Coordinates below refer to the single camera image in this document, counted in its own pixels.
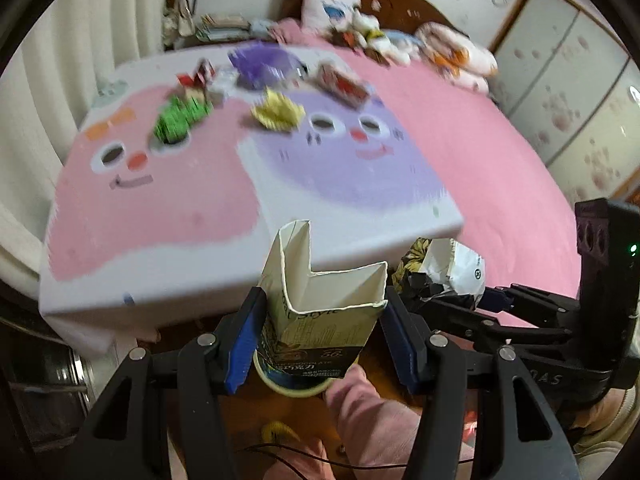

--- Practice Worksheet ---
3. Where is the green yellow carton box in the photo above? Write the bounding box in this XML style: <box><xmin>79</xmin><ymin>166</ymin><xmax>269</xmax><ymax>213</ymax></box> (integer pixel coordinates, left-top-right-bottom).
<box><xmin>257</xmin><ymin>220</ymin><xmax>387</xmax><ymax>379</ymax></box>

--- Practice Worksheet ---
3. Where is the black white packaging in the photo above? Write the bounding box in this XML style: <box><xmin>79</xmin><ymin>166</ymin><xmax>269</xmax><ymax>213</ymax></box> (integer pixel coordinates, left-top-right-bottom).
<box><xmin>390</xmin><ymin>237</ymin><xmax>486</xmax><ymax>308</ymax></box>

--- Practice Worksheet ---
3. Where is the purple plastic bag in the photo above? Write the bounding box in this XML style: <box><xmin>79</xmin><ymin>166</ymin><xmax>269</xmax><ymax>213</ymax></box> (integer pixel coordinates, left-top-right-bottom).
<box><xmin>229</xmin><ymin>42</ymin><xmax>308</xmax><ymax>90</ymax></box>

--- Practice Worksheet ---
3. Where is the yellow rimmed trash bin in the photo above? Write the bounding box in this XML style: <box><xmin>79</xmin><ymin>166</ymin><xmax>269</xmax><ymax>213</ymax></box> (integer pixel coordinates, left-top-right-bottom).
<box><xmin>253</xmin><ymin>350</ymin><xmax>335</xmax><ymax>399</ymax></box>

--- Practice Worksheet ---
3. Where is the yellow slipper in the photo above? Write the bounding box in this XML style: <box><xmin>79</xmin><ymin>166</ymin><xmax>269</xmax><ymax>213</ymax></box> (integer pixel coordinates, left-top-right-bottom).
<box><xmin>260</xmin><ymin>420</ymin><xmax>300</xmax><ymax>445</ymax></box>

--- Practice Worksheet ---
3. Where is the cartoon face play mat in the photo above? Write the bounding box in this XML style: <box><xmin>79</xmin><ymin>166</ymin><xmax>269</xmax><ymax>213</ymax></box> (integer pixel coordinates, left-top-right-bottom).
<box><xmin>39</xmin><ymin>48</ymin><xmax>463</xmax><ymax>354</ymax></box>

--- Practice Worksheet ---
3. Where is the pink bed sheet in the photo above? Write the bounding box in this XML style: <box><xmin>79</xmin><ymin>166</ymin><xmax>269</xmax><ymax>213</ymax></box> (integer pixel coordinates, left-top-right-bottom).
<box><xmin>264</xmin><ymin>34</ymin><xmax>580</xmax><ymax>297</ymax></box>

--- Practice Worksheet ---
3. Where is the metal shelf rack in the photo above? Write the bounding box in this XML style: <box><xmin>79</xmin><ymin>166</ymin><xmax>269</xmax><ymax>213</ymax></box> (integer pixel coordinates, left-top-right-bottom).
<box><xmin>1</xmin><ymin>304</ymin><xmax>118</xmax><ymax>457</ymax></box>

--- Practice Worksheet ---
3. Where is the crumpled green paper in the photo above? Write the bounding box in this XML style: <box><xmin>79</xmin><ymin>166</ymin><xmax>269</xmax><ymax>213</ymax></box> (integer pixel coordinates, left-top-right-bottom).
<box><xmin>153</xmin><ymin>96</ymin><xmax>213</xmax><ymax>145</ymax></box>

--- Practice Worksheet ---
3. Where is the crumpled yellow paper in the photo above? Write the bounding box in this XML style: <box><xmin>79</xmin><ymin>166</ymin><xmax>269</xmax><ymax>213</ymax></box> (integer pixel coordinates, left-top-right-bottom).
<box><xmin>250</xmin><ymin>88</ymin><xmax>306</xmax><ymax>132</ymax></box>

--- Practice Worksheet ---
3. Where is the small brown cardboard box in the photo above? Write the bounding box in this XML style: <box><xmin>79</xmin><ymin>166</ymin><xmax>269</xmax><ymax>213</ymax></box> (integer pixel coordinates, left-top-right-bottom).
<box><xmin>182</xmin><ymin>86</ymin><xmax>207</xmax><ymax>104</ymax></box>

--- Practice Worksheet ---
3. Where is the white barcode small box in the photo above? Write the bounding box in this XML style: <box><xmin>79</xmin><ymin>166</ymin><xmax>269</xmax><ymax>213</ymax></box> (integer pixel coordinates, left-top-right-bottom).
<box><xmin>206</xmin><ymin>66</ymin><xmax>239</xmax><ymax>107</ymax></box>

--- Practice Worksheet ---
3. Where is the red cigarette pack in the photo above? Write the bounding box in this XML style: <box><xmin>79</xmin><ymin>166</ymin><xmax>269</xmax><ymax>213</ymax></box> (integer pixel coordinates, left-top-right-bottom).
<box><xmin>177</xmin><ymin>58</ymin><xmax>216</xmax><ymax>90</ymax></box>

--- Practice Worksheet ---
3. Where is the white paw print wardrobe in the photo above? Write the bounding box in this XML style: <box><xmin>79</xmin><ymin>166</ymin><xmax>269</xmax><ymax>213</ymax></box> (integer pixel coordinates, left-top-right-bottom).
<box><xmin>490</xmin><ymin>0</ymin><xmax>639</xmax><ymax>204</ymax></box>

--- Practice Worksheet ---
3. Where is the pile of plush toys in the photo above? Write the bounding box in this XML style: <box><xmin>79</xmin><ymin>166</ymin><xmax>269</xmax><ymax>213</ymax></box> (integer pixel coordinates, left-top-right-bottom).
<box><xmin>326</xmin><ymin>8</ymin><xmax>423</xmax><ymax>67</ymax></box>

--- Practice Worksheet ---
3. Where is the nightstand with stacked books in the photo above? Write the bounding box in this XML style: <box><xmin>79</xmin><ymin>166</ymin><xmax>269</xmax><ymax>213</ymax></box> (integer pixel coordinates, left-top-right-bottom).
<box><xmin>195</xmin><ymin>13</ymin><xmax>276</xmax><ymax>44</ymax></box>

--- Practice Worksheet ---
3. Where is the white cartoon pillow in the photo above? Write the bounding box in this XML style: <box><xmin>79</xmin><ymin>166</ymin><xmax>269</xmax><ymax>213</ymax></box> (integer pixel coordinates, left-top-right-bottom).
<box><xmin>300</xmin><ymin>0</ymin><xmax>361</xmax><ymax>34</ymax></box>

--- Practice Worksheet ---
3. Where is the wooden headboard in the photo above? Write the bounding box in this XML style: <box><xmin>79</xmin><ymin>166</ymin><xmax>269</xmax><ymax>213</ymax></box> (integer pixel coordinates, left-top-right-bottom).
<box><xmin>278</xmin><ymin>0</ymin><xmax>454</xmax><ymax>34</ymax></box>

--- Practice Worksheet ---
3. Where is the white curtain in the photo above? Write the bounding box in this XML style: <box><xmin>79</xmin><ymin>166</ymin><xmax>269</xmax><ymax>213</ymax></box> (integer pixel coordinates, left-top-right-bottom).
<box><xmin>1</xmin><ymin>0</ymin><xmax>164</xmax><ymax>298</ymax></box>

